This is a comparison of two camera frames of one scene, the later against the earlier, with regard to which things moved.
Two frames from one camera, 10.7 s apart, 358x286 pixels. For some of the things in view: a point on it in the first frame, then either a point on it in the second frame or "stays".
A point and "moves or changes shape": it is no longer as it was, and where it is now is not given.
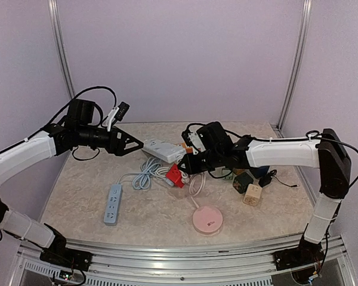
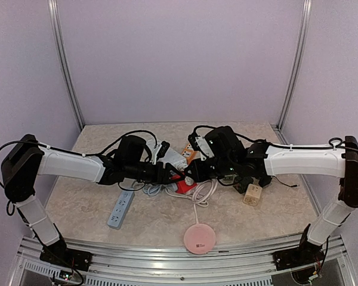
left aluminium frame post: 53,12 stays
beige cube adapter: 253,195 stays
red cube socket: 175,175 moves or changes shape
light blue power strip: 113,207 -> 118,214
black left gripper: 113,144 -> 166,174
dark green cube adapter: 241,182 stays
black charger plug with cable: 267,179 stays
